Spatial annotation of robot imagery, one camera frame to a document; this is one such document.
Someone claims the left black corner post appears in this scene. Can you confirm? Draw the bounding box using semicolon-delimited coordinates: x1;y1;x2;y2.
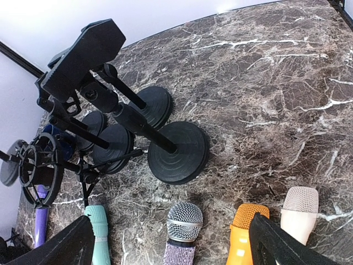
0;42;44;78

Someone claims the black tripod shock-mount stand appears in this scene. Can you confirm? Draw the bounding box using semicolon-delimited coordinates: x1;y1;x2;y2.
0;132;144;209

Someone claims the purple microphone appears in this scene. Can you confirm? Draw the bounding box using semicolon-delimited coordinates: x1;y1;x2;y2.
33;184;50;249

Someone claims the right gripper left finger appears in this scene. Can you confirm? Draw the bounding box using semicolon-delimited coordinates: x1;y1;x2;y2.
9;215;95;264

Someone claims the black round-base stand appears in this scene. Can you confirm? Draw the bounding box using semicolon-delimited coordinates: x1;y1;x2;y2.
35;79;107;153
93;63;173;130
1;140;28;187
40;19;210;185
58;124;142;175

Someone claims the dark blue mug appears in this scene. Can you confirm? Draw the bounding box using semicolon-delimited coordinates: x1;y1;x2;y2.
42;124;76;161

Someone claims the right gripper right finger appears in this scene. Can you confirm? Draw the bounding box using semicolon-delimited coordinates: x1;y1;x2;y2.
249;213;337;265

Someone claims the silver glitter microphone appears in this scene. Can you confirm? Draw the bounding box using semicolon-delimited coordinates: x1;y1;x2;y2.
163;202;203;265

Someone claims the orange microphone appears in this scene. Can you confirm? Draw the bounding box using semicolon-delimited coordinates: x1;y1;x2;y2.
226;203;270;265

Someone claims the mint green microphone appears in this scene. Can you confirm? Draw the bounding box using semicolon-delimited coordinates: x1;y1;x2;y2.
84;205;111;265

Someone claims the pale pink microphone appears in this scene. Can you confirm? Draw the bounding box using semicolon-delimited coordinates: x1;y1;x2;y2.
280;186;319;245

